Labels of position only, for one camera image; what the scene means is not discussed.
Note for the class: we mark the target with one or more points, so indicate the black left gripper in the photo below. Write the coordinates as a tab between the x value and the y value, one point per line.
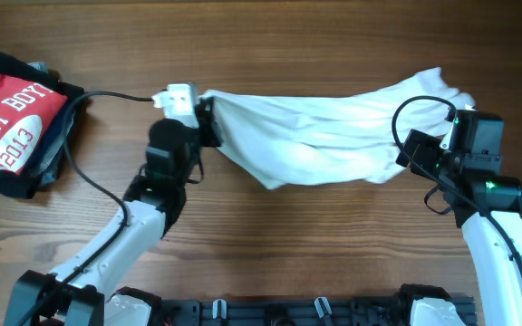
207	121

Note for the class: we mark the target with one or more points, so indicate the white t-shirt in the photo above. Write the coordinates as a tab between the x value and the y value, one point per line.
311	141

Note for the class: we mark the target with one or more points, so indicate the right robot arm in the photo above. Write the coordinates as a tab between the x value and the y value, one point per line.
465	166

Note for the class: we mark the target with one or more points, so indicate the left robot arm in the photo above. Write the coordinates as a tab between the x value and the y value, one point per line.
85	290

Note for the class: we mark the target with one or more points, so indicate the black folded garment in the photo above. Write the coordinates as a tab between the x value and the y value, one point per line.
22	185

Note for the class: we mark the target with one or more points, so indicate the red printed folded t-shirt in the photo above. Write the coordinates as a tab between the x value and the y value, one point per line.
27	109

